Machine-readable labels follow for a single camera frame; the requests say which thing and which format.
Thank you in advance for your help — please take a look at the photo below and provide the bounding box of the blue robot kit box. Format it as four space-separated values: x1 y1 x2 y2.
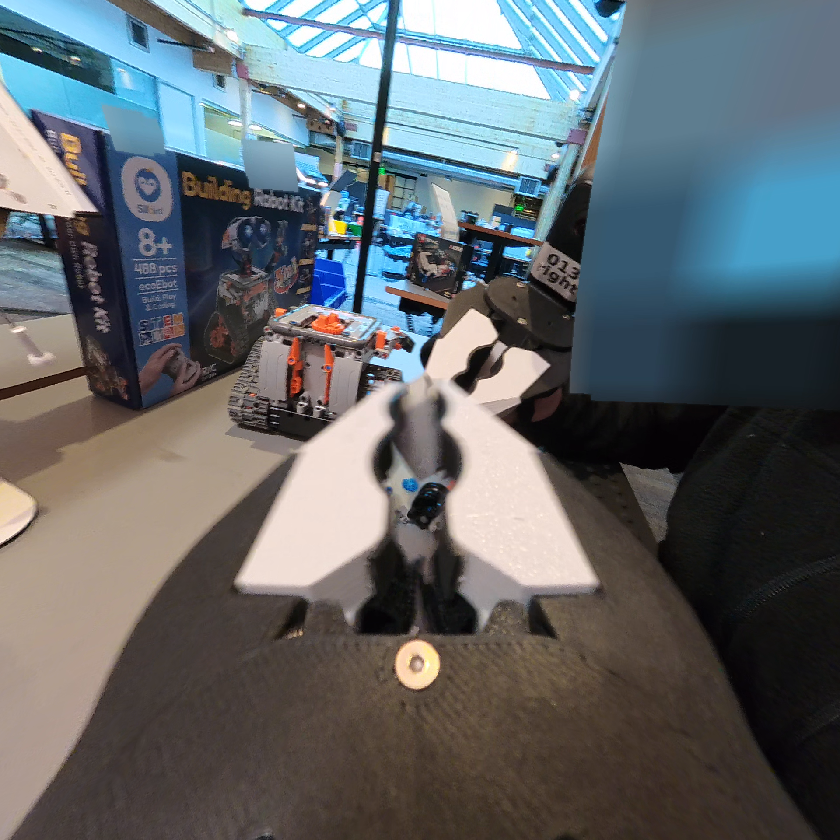
31 110 324 411

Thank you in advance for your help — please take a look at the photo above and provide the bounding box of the blue plastic bin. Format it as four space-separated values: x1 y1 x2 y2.
313 256 349 309

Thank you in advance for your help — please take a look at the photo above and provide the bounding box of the tall wooden table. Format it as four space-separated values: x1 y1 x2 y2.
458 221 546 277

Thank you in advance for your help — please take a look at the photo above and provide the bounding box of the person's right hand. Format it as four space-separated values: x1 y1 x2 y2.
518 384 568 424

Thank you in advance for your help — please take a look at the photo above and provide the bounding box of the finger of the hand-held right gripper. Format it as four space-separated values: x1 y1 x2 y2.
420 307 503 395
469 343 552 421

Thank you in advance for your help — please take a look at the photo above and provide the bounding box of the white sign board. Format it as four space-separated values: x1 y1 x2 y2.
430 182 461 241

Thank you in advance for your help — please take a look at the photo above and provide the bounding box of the person's black jacket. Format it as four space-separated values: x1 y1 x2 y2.
658 406 840 840

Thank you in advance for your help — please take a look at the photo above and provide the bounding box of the black pole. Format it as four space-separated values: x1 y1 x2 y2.
353 0 403 315

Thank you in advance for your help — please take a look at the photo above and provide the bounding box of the low wooden table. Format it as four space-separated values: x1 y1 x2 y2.
385 281 460 316

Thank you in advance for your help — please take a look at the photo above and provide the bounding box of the grey brick connector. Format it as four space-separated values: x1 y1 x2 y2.
392 379 454 473

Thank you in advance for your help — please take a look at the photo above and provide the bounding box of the black toy car box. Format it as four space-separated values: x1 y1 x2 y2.
407 231 475 296

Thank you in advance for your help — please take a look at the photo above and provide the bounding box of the white book stand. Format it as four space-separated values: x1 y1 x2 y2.
0 308 56 549

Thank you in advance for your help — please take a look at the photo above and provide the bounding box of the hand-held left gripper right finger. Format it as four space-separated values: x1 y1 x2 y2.
445 381 602 626

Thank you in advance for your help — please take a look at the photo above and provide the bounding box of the person's right forearm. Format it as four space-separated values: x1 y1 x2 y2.
551 392 729 468

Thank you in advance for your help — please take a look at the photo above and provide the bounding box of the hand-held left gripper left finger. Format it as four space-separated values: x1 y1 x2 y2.
234 381 403 624

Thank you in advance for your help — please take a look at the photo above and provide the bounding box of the grey orange tracked toy robot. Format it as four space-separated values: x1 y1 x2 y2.
228 305 421 441

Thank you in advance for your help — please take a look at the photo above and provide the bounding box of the white instruction booklet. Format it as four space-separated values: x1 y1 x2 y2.
0 82 101 217

